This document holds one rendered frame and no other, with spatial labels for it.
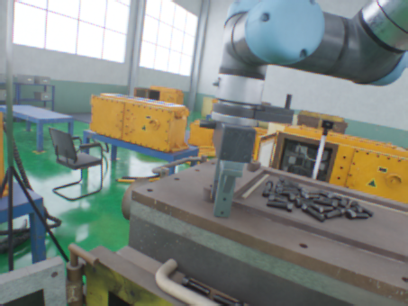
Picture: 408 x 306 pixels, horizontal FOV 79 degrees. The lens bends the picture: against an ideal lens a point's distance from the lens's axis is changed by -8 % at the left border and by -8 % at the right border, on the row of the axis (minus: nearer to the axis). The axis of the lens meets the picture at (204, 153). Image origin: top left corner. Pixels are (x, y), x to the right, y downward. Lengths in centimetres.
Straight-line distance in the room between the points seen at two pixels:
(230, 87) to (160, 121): 326
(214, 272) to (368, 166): 269
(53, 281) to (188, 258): 26
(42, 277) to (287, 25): 56
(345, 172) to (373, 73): 273
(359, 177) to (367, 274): 266
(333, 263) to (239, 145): 22
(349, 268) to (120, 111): 386
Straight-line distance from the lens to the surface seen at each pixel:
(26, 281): 58
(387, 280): 47
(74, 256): 60
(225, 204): 44
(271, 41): 29
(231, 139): 38
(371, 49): 36
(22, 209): 223
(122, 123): 410
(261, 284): 49
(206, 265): 51
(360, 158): 306
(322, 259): 45
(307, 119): 888
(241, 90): 40
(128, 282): 54
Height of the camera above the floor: 158
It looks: 14 degrees down
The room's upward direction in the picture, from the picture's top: 9 degrees clockwise
